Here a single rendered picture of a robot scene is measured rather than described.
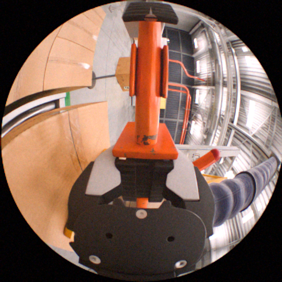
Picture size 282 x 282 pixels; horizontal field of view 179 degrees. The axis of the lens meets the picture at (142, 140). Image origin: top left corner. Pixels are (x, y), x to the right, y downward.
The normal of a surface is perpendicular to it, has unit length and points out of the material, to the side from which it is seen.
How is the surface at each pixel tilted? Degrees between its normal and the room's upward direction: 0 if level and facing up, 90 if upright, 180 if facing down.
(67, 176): 0
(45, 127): 0
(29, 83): 0
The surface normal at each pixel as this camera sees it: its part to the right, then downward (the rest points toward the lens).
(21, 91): 1.00, 0.05
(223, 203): -0.34, -0.66
